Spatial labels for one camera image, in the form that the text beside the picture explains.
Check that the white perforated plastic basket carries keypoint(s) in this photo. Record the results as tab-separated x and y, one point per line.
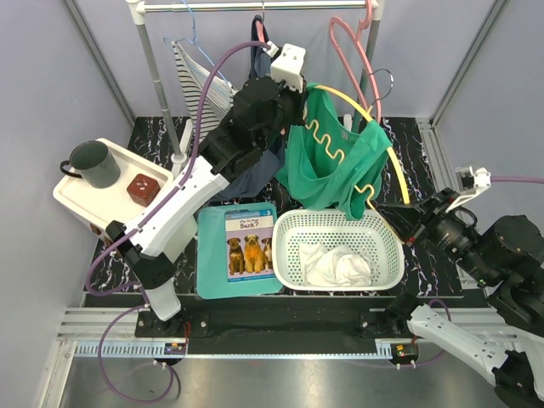
369	237

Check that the yellow hanger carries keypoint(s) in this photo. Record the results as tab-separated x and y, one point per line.
343	171

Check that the navy blue tank top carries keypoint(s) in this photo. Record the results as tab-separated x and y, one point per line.
253	180

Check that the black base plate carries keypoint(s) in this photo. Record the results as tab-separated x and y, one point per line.
277	325

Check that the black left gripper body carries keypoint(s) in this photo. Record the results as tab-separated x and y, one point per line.
291	103

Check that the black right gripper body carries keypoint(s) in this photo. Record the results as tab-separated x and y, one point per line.
446	230

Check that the dog picture book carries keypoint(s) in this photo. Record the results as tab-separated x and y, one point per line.
249	244

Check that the dark grey mug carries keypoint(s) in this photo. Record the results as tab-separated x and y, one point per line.
93	162

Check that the green tank top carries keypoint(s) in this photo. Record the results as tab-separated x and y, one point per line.
290	175

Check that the metal clothes rack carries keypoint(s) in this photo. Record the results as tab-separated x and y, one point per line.
364	39

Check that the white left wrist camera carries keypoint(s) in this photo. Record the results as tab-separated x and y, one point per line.
287	65

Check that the striped white tank top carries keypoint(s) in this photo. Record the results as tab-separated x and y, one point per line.
192	77

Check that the teal tray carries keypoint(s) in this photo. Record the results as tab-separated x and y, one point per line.
211	264

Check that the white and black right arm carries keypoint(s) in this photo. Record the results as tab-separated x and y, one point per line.
508	258

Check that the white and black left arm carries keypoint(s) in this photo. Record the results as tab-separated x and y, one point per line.
261	110

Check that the coral pink hanger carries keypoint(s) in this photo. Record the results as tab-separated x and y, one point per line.
260	31

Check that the white storage box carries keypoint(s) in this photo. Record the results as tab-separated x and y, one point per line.
96	208

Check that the light blue wire hanger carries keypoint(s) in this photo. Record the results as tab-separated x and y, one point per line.
194	39

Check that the dark red cube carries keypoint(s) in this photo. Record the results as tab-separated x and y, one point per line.
143	189

